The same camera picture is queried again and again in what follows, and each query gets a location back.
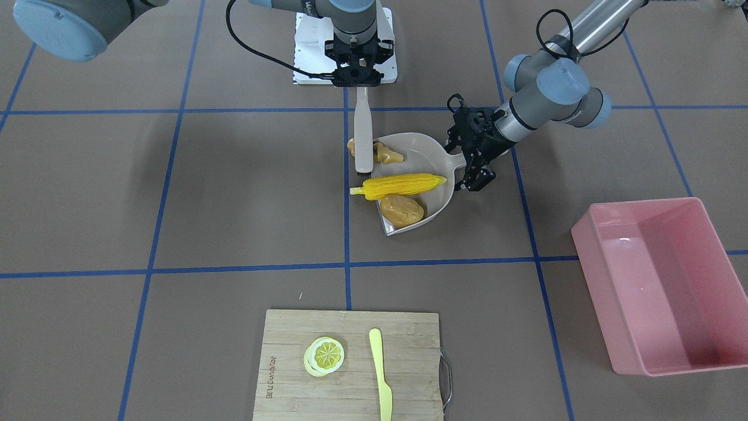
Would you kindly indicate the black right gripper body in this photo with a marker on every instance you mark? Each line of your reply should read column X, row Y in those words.
column 356, row 72

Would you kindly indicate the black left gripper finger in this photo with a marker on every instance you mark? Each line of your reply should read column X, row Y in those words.
column 475, row 178
column 459, row 154

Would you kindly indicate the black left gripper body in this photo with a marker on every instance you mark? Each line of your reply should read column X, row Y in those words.
column 489, row 145

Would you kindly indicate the beige plastic dustpan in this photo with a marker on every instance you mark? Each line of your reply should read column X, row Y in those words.
column 423, row 154

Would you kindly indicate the beige hand brush black bristles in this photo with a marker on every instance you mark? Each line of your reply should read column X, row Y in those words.
column 363, row 152

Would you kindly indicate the brown toy potato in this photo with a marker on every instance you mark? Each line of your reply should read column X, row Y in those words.
column 401, row 211

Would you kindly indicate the tan toy ginger root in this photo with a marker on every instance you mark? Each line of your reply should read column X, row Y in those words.
column 380, row 153

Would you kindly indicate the yellow toy corn cob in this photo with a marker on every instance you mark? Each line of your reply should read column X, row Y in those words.
column 374, row 189

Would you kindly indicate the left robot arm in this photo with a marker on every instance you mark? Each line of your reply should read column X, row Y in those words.
column 547, row 86

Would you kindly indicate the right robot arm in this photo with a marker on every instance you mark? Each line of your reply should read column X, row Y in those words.
column 80, row 31

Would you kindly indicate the pink plastic bin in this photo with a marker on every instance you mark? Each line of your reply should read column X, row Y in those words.
column 665, row 293

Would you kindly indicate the bamboo cutting board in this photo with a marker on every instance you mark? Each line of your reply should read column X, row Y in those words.
column 412, row 357

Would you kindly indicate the yellow toy lemon slices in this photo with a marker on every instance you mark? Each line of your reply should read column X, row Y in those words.
column 324, row 356

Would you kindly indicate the yellow plastic knife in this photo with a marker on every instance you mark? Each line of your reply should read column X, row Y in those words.
column 384, row 390

